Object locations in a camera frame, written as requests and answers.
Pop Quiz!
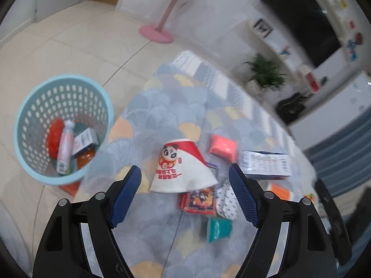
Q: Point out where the light blue perforated basket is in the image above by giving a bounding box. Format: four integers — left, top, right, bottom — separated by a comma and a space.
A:
13, 75, 114, 186

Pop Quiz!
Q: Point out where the white dotted wrapper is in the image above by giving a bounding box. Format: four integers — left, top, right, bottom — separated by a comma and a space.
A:
216, 180, 241, 219

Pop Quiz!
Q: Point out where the blue and white box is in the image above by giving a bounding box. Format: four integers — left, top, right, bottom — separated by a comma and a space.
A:
240, 150, 292, 180

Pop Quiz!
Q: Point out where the white carton box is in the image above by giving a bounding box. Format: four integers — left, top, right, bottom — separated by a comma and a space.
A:
72, 130, 99, 157

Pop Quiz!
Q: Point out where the red and white container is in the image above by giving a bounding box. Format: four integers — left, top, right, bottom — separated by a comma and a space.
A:
303, 72, 321, 93

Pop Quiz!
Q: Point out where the white panda paper bucket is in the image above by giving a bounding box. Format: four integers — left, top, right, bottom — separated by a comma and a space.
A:
150, 138, 218, 193

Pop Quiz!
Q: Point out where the patterned white mat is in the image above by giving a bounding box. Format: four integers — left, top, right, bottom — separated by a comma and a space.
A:
171, 51, 293, 139

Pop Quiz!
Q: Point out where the flat orange board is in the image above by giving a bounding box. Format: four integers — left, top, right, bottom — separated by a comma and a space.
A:
59, 180, 82, 196

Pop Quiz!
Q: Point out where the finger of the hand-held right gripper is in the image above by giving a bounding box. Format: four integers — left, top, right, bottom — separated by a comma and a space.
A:
314, 180, 352, 264

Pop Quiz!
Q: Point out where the black wall television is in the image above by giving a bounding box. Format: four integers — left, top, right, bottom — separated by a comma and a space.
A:
261, 0, 342, 68

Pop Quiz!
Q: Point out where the pink plastic bottle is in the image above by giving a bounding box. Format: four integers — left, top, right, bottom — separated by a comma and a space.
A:
56, 120, 76, 175

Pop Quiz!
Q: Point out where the black bag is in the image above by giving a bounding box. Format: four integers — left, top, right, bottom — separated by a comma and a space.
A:
277, 93, 305, 122

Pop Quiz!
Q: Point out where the green potted plant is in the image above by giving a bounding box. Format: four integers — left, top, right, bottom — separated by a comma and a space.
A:
243, 54, 287, 93

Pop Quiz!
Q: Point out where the coral pink packet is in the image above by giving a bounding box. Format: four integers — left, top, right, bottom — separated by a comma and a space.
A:
208, 135, 238, 161

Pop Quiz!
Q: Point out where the pink coat rack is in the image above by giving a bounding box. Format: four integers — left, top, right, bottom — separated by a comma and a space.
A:
138, 0, 186, 44

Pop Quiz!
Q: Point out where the teal packet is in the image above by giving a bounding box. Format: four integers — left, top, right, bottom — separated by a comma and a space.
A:
207, 217, 233, 243

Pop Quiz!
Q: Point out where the red snack packet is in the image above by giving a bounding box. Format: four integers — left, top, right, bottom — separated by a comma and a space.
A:
178, 187, 217, 215

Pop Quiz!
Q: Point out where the dark blue striped cover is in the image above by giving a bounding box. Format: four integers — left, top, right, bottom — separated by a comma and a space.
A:
304, 116, 371, 197

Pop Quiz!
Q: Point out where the red mesh scrubber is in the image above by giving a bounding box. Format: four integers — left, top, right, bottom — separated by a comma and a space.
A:
48, 119, 65, 158

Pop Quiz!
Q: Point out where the butterfly picture frame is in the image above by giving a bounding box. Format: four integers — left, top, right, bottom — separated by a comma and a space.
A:
253, 19, 271, 37

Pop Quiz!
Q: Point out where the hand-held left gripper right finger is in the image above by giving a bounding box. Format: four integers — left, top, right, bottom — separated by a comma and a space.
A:
228, 164, 338, 278

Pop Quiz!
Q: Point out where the orange packet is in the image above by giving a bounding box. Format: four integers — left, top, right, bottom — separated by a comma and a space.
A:
265, 183, 290, 200

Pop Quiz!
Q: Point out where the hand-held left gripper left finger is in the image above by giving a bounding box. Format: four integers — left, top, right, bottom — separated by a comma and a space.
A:
33, 165, 142, 278

